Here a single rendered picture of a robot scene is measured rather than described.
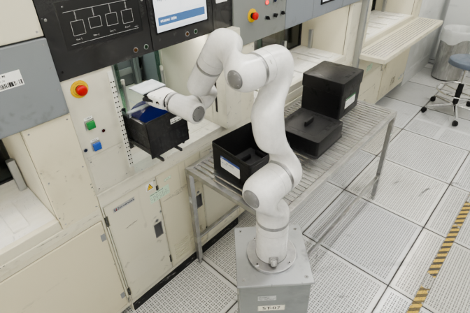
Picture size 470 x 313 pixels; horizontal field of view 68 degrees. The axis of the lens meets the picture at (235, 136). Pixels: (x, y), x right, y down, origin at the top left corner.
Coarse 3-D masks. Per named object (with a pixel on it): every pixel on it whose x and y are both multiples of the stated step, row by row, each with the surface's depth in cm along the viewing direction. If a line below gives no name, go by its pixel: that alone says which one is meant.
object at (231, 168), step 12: (240, 132) 184; (252, 132) 189; (216, 144) 175; (228, 144) 182; (240, 144) 188; (252, 144) 194; (216, 156) 174; (228, 156) 166; (240, 156) 189; (252, 156) 188; (264, 156) 160; (216, 168) 179; (228, 168) 170; (240, 168) 162; (252, 168) 157; (240, 180) 166
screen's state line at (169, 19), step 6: (180, 12) 149; (186, 12) 151; (192, 12) 153; (198, 12) 156; (204, 12) 158; (162, 18) 143; (168, 18) 145; (174, 18) 147; (180, 18) 150; (186, 18) 152; (162, 24) 144
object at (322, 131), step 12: (300, 108) 213; (288, 120) 202; (300, 120) 201; (312, 120) 198; (324, 120) 200; (336, 120) 200; (288, 132) 192; (300, 132) 190; (312, 132) 190; (324, 132) 190; (336, 132) 196; (300, 144) 190; (312, 144) 184; (324, 144) 187; (312, 156) 187
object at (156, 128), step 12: (144, 84) 150; (156, 84) 149; (132, 120) 147; (156, 120) 144; (168, 120) 149; (180, 120) 155; (132, 132) 152; (144, 132) 144; (156, 132) 147; (168, 132) 152; (180, 132) 157; (132, 144) 164; (144, 144) 149; (156, 144) 149; (168, 144) 154; (156, 156) 151
